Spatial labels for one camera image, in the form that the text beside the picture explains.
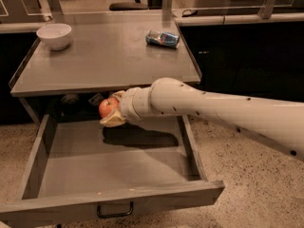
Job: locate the dark round object under counter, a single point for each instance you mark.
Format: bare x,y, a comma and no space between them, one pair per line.
70,99

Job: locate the red apple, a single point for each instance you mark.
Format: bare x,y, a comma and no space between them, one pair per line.
107,106

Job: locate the blue silver drink can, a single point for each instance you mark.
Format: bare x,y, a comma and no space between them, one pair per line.
162,39

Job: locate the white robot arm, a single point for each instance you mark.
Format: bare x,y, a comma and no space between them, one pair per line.
277,124

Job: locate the open grey top drawer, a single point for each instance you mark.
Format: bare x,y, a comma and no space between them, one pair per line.
76,164

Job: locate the grey counter cabinet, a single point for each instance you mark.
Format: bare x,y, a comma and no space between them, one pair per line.
108,52

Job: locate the white label card left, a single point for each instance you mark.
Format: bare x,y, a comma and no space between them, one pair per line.
96,99

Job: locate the black drawer handle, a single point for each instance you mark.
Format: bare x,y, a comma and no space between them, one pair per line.
111,211

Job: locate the white ceramic bowl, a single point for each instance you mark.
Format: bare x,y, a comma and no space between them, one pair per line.
55,36

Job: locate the black office chair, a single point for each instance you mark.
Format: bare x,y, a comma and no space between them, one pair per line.
128,5

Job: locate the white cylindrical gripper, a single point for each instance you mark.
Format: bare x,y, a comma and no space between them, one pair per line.
126,105

